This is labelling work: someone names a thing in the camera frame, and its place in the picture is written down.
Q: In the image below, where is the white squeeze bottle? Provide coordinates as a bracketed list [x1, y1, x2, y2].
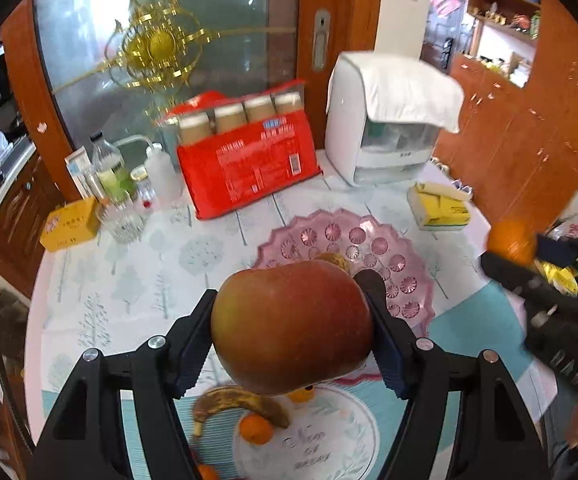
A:
[144, 142, 184, 206]

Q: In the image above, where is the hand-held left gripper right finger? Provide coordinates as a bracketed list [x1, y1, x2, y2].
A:
[354, 269, 552, 480]

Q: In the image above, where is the white cloth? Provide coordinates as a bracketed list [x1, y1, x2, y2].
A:
[341, 51, 466, 134]

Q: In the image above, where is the frosted glass door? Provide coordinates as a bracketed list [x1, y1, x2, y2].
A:
[2, 0, 387, 201]

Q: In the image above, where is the pink glass bowl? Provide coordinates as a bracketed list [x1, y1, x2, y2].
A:
[254, 208, 437, 338]

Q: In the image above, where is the small gold lid jar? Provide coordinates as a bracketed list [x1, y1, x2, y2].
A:
[130, 165, 157, 211]

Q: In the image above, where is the clear plastic bottle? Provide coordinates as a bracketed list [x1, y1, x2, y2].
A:
[90, 131, 137, 206]

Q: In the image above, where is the yellow plastic bag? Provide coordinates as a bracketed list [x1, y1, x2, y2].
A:
[541, 260, 578, 296]

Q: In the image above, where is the white and blue carton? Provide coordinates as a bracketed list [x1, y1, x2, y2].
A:
[65, 147, 97, 201]

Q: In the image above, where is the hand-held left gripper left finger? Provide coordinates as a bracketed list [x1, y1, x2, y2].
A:
[29, 287, 220, 480]

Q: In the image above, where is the wooden kitchen cabinet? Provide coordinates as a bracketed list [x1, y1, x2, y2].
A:
[0, 45, 85, 286]

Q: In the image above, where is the tree print tablecloth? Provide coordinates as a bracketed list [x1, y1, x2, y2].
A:
[24, 150, 560, 480]

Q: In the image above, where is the metal door handle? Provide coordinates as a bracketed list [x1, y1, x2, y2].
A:
[313, 8, 331, 72]

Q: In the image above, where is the wooden wall shelf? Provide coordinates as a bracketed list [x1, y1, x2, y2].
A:
[461, 0, 557, 88]

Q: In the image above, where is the golden hanging ornament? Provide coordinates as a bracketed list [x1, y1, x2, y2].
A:
[52, 0, 295, 116]

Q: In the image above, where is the yellow cardboard box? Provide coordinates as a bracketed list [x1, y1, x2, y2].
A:
[39, 196, 101, 252]

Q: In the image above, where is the crystal glass cup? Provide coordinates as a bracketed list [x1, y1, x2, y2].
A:
[96, 195, 145, 243]

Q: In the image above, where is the white countertop appliance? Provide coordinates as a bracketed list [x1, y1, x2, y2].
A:
[324, 51, 444, 187]

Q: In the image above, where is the red apple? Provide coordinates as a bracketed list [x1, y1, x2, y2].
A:
[210, 260, 375, 395]

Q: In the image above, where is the yellow tissue pack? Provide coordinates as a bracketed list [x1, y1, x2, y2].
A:
[407, 182, 472, 231]

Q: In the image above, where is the red pack of jars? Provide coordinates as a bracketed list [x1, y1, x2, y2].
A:
[176, 78, 322, 221]

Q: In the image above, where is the small spotted banana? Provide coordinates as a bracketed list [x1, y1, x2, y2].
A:
[319, 254, 352, 276]

